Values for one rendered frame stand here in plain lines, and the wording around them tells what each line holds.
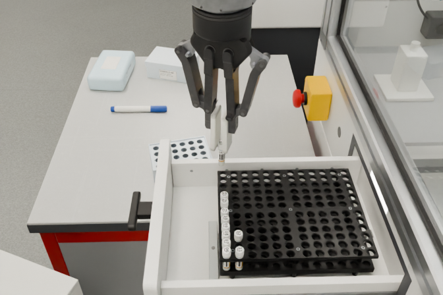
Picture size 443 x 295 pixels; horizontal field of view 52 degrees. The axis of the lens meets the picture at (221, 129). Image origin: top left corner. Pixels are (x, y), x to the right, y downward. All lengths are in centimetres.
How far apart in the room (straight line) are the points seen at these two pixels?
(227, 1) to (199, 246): 39
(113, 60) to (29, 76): 166
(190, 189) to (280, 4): 74
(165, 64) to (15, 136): 136
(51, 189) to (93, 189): 9
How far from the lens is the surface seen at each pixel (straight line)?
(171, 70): 123
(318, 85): 97
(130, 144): 106
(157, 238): 65
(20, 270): 79
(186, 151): 97
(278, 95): 120
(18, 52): 320
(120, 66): 125
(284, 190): 75
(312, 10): 142
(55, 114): 253
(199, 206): 80
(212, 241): 74
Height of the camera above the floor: 144
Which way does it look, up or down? 39 degrees down
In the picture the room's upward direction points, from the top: straight up
